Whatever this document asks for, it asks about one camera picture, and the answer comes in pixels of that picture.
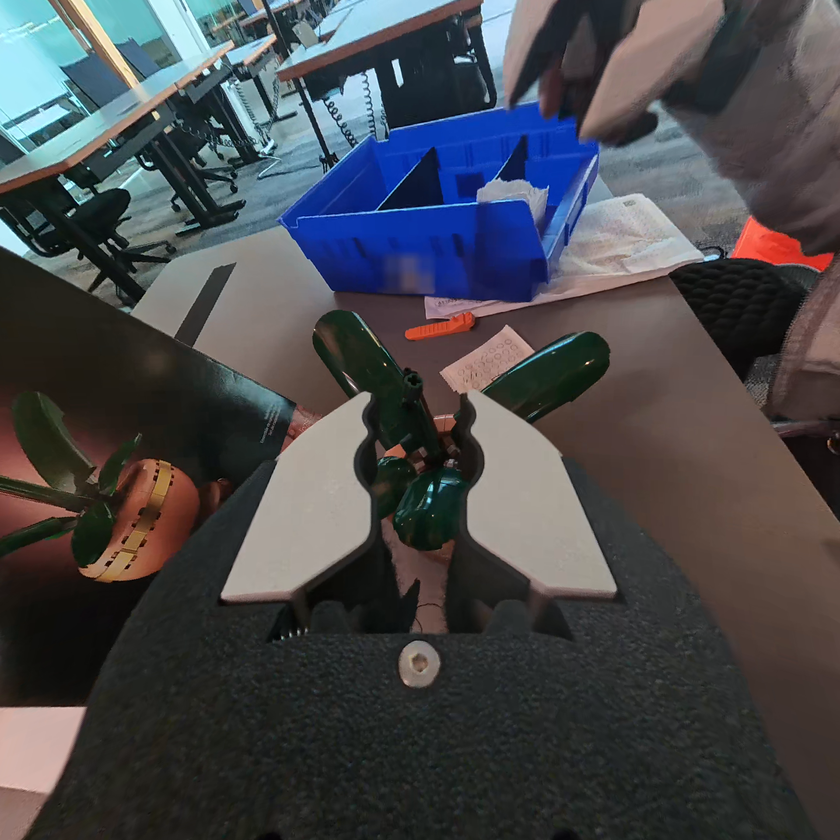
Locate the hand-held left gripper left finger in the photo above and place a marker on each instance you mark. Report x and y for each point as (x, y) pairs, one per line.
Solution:
(308, 518)

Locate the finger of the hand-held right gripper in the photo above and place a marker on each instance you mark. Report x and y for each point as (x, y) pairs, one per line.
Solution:
(649, 65)
(525, 33)

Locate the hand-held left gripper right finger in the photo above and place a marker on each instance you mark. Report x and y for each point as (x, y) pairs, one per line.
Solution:
(531, 518)

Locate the green brick plant model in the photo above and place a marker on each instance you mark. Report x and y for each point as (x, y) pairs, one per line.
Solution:
(558, 374)

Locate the person's right forearm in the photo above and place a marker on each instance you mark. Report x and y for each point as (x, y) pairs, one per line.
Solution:
(774, 131)

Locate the wood-edged office desk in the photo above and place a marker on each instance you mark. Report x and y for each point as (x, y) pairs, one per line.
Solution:
(394, 33)

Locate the grey desk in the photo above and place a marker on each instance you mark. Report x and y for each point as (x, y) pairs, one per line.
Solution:
(656, 459)

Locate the wood-edged desk with black legs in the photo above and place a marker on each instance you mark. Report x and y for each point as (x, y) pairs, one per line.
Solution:
(98, 124)

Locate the dark blue bin divider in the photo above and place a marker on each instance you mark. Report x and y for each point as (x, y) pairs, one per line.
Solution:
(512, 161)
(413, 184)

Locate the white paper bag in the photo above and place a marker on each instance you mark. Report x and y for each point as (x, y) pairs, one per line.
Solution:
(515, 197)

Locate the white instruction papers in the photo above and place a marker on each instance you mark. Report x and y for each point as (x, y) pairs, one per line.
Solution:
(623, 243)

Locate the orange fabric object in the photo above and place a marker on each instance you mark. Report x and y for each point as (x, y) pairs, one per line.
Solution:
(781, 246)

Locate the orange brick separator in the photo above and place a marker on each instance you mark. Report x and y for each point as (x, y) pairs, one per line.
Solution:
(439, 326)

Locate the blue bin with two dividers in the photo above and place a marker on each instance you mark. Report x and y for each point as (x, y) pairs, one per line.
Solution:
(367, 243)

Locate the dark orchid toy box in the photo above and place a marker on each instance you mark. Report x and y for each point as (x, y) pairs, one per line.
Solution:
(98, 341)

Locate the person's grey hoodie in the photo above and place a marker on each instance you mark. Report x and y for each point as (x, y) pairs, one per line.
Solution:
(810, 341)

